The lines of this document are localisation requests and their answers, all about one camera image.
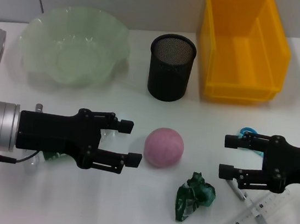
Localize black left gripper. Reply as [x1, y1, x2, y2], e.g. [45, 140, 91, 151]
[13, 100, 148, 177]

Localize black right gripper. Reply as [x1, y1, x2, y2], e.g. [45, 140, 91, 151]
[216, 128, 300, 197]

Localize pink peach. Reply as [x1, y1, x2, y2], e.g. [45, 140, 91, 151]
[142, 125, 187, 172]

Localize green plastic wrapper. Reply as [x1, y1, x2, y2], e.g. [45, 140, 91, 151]
[173, 170, 219, 224]

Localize clear green-label water bottle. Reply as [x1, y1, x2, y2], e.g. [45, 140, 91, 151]
[21, 118, 118, 186]

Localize blue scissors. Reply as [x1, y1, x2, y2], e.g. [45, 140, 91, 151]
[233, 125, 270, 160]

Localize black mesh pen holder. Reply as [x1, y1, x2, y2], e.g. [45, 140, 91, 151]
[144, 31, 199, 105]

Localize green glass fruit bowl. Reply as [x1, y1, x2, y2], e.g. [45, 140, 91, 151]
[14, 0, 138, 94]

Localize yellow plastic bin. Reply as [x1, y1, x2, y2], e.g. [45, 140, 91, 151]
[190, 0, 298, 111]

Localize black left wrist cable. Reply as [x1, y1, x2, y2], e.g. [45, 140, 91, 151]
[0, 145, 43, 171]

